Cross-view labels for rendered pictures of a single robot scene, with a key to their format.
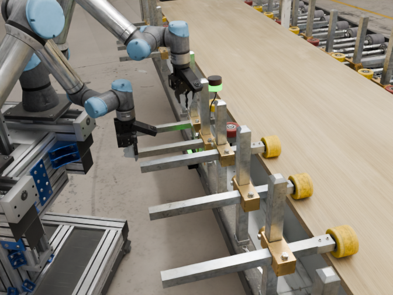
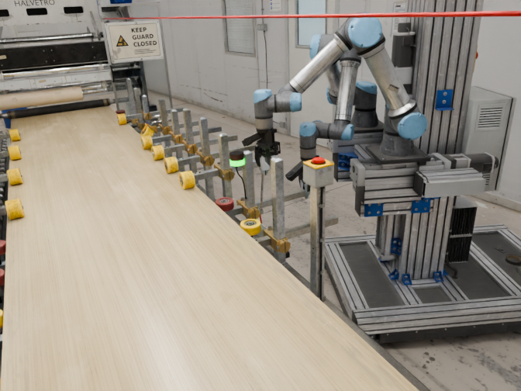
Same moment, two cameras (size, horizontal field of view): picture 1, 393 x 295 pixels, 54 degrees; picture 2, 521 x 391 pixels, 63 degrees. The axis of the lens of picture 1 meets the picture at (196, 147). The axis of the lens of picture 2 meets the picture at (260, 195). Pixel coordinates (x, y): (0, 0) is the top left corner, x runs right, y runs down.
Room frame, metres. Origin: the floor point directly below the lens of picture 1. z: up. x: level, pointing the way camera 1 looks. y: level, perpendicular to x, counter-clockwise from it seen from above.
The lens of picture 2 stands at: (3.11, -0.46, 1.67)
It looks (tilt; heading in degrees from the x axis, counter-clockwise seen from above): 24 degrees down; 164
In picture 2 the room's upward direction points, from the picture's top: 3 degrees counter-clockwise
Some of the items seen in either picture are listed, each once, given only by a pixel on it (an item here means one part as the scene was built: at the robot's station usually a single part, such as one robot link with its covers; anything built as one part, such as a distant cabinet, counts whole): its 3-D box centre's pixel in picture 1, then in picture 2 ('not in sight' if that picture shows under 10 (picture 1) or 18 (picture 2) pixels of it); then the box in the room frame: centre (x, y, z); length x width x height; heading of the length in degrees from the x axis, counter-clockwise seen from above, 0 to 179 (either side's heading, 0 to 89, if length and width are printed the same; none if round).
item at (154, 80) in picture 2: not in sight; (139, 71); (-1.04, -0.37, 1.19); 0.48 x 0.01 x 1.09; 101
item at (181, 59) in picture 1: (179, 57); (264, 122); (1.45, 0.04, 1.23); 0.08 x 0.08 x 0.05
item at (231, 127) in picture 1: (230, 136); (225, 211); (1.45, -0.15, 0.85); 0.08 x 0.08 x 0.11
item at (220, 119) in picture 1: (221, 157); (226, 181); (1.22, -0.09, 0.90); 0.04 x 0.04 x 0.48; 11
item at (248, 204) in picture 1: (244, 191); (205, 158); (0.95, -0.15, 0.95); 0.14 x 0.06 x 0.05; 11
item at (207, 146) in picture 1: (207, 140); (247, 209); (1.44, -0.05, 0.85); 0.14 x 0.06 x 0.05; 11
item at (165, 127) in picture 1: (177, 126); (294, 232); (1.65, 0.09, 0.81); 0.44 x 0.03 x 0.04; 101
